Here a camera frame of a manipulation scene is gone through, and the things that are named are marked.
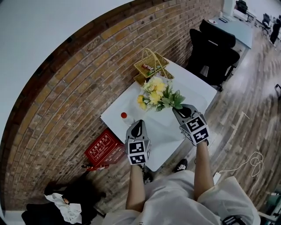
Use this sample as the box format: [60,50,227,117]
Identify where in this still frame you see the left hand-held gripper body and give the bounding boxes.
[124,137,152,166]

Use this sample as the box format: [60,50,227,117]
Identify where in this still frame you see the yellow flowers bunch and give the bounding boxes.
[137,76,186,112]

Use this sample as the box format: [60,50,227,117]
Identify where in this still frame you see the person's right forearm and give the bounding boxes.
[193,142,215,202]

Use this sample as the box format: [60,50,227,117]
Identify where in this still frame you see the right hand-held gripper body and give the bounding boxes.
[179,112,211,146]

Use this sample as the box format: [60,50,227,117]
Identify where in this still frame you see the clear bottle with red cap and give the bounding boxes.
[120,112,136,127]

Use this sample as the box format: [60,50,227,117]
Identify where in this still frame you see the person's black shoe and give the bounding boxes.
[142,169,153,184]
[174,159,188,174]

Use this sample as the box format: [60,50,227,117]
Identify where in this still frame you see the white rectangular table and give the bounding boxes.
[100,58,218,172]

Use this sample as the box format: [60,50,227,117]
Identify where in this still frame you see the yellow wire basket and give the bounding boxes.
[133,48,174,86]

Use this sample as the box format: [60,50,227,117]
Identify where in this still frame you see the white crumpled cloth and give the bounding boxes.
[44,192,83,224]

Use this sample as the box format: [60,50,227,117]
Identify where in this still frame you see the red printed box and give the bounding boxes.
[84,129,126,167]

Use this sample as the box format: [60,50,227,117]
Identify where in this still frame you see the long white cable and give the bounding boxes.
[219,151,264,199]

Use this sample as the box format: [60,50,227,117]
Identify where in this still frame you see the person's black right shoe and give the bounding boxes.
[174,159,188,174]

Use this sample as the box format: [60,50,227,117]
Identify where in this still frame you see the black high-back office chair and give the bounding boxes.
[186,19,241,92]

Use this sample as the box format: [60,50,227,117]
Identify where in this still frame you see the red fire extinguisher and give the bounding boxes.
[81,163,110,172]

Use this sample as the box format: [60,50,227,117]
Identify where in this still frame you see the light blue desk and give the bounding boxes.
[207,16,254,50]

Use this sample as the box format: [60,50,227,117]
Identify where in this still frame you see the person's light grey clothing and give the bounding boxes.
[102,170,262,225]

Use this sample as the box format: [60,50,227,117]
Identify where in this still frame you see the person's black left shoe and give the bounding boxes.
[142,169,153,184]

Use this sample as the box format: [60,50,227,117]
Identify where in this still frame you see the black mesh office chair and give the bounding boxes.
[262,13,272,29]
[236,0,249,14]
[22,180,107,225]

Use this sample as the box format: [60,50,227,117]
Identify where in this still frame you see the person's left forearm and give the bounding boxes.
[125,164,146,213]

